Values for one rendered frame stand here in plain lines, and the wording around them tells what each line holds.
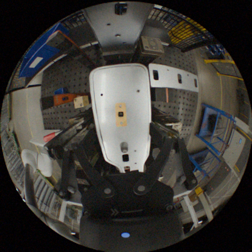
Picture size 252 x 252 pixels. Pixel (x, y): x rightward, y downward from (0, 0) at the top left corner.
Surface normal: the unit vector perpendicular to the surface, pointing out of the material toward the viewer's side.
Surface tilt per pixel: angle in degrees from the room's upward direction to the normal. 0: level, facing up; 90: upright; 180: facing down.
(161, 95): 0
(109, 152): 0
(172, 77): 0
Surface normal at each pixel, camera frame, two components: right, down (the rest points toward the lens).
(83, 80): 0.07, 0.37
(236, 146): -1.00, 0.00
